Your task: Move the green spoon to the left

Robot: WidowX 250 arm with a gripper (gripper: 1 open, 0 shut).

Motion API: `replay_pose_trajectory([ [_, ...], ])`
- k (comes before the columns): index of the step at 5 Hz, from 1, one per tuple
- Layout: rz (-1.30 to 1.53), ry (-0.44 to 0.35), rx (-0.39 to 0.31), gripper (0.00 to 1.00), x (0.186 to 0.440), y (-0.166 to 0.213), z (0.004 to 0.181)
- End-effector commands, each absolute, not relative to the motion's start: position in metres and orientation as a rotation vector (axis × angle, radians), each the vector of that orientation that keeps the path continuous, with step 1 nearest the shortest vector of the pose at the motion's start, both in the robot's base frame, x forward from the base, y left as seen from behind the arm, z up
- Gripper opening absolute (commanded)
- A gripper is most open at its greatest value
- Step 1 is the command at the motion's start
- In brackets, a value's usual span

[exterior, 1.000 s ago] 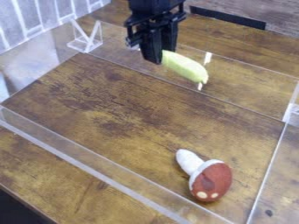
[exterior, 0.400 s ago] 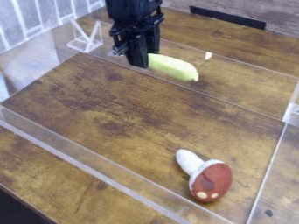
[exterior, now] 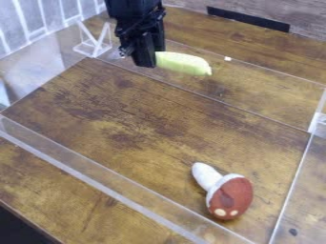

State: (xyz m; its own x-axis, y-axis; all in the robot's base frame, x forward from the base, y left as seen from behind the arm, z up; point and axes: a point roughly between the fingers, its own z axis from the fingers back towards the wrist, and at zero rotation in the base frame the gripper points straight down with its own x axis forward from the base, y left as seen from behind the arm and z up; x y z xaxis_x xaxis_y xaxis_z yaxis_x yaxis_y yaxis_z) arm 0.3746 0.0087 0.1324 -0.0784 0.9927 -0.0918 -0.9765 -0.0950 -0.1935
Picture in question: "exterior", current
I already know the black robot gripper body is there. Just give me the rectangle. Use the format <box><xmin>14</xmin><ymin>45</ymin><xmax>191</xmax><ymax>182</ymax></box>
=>
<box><xmin>102</xmin><ymin>0</ymin><xmax>167</xmax><ymax>58</ymax></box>

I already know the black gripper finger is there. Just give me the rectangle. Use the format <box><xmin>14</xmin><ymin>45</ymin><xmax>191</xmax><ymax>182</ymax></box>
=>
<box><xmin>151</xmin><ymin>20</ymin><xmax>165</xmax><ymax>51</ymax></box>
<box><xmin>131</xmin><ymin>32</ymin><xmax>155</xmax><ymax>68</ymax></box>

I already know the green handled metal spoon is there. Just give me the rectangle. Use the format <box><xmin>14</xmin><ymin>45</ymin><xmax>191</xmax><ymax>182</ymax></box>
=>
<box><xmin>155</xmin><ymin>51</ymin><xmax>211</xmax><ymax>76</ymax></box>

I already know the black strip on table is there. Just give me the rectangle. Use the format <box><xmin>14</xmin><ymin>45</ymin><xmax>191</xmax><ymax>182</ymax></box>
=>
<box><xmin>205</xmin><ymin>6</ymin><xmax>290</xmax><ymax>32</ymax></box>

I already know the red cap toy mushroom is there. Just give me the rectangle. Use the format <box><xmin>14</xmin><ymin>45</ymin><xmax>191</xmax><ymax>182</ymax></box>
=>
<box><xmin>191</xmin><ymin>162</ymin><xmax>253</xmax><ymax>220</ymax></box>

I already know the clear acrylic triangle bracket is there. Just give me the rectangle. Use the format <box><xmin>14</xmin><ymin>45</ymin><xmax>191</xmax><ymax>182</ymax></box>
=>
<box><xmin>72</xmin><ymin>21</ymin><xmax>112</xmax><ymax>58</ymax></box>

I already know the clear acrylic enclosure wall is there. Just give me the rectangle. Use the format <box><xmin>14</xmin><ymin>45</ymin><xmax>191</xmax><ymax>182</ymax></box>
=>
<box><xmin>0</xmin><ymin>25</ymin><xmax>326</xmax><ymax>244</ymax></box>

